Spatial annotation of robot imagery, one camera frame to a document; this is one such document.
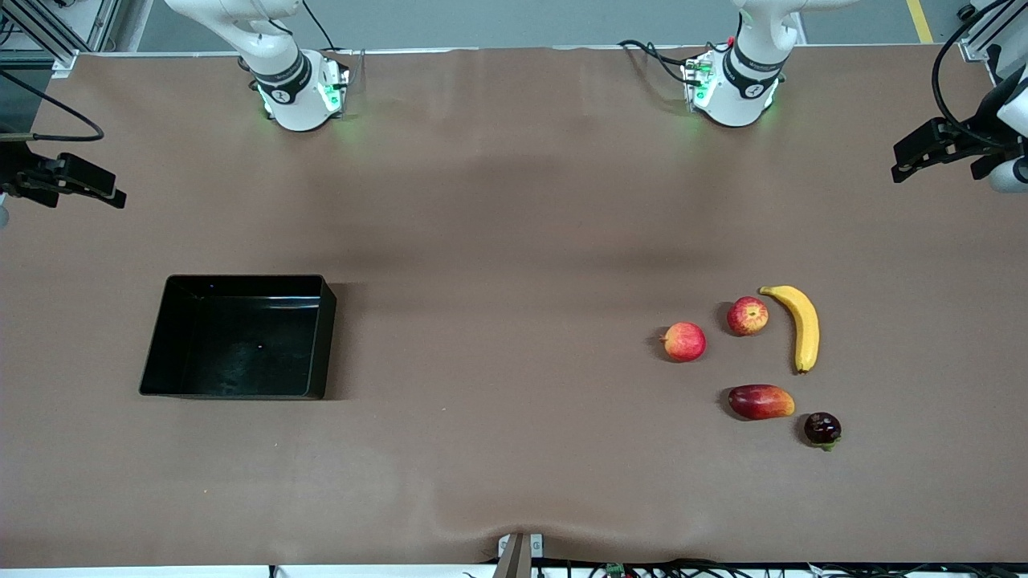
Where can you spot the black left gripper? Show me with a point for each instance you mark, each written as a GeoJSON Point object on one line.
{"type": "Point", "coordinates": [981, 131]}

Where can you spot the black plastic box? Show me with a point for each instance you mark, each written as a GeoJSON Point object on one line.
{"type": "Point", "coordinates": [241, 345]}

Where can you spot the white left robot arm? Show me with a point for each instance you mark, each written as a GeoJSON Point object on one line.
{"type": "Point", "coordinates": [743, 80]}

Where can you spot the dark purple round fruit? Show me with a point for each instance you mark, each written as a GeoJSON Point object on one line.
{"type": "Point", "coordinates": [822, 428]}

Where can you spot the grey metal bracket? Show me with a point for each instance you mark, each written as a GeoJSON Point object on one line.
{"type": "Point", "coordinates": [514, 558]}

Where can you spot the yellow banana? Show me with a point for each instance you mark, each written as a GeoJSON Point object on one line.
{"type": "Point", "coordinates": [806, 329]}

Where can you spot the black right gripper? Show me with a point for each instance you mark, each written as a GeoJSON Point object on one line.
{"type": "Point", "coordinates": [16, 171]}

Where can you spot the red yellow apple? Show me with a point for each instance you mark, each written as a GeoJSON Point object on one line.
{"type": "Point", "coordinates": [685, 342]}
{"type": "Point", "coordinates": [748, 316]}

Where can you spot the red yellow mango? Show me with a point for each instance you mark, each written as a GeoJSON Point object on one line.
{"type": "Point", "coordinates": [759, 402]}

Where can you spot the small green circuit board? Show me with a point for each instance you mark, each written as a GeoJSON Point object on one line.
{"type": "Point", "coordinates": [615, 569]}

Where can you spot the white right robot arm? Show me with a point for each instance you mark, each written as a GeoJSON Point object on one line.
{"type": "Point", "coordinates": [281, 72]}

